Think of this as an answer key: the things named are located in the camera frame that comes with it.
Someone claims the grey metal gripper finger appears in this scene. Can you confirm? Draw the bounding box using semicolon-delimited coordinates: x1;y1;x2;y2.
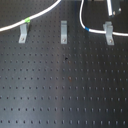
107;0;121;16

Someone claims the metal cable clip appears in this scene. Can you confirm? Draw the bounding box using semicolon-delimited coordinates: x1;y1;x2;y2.
103;21;114;45
61;21;67;44
19;23;30;43

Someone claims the right metal cable clip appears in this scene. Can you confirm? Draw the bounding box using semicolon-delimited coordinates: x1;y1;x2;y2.
103;21;114;45

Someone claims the white cable with green tape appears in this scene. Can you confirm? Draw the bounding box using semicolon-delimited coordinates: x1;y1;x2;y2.
0;0;63;33

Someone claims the white cable with blue tape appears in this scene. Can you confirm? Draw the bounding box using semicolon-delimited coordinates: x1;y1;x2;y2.
79;0;128;37

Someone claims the left metal cable clip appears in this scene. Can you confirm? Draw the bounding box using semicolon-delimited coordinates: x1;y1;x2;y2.
19;23;30;43

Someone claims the middle metal cable clip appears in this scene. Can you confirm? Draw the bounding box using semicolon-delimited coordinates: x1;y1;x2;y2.
61;21;67;44

